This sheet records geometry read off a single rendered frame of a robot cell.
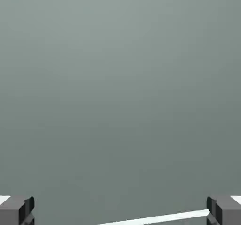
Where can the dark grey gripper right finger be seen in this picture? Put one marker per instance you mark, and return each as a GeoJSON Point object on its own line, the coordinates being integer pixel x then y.
{"type": "Point", "coordinates": [227, 210]}

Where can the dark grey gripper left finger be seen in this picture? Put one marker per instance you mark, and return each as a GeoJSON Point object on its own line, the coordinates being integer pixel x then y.
{"type": "Point", "coordinates": [13, 210]}

